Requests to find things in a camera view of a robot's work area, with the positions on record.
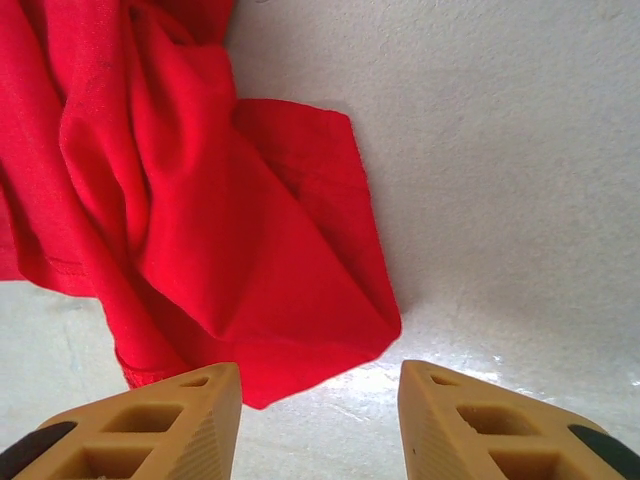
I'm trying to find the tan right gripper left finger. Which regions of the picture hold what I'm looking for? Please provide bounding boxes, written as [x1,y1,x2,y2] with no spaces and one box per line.
[0,362,243,480]

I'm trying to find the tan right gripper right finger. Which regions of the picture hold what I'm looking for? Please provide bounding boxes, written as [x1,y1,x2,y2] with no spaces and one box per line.
[397,358,640,480]

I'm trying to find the red t-shirt with bear print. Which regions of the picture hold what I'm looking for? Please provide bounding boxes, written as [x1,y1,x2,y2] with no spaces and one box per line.
[0,0,403,412]

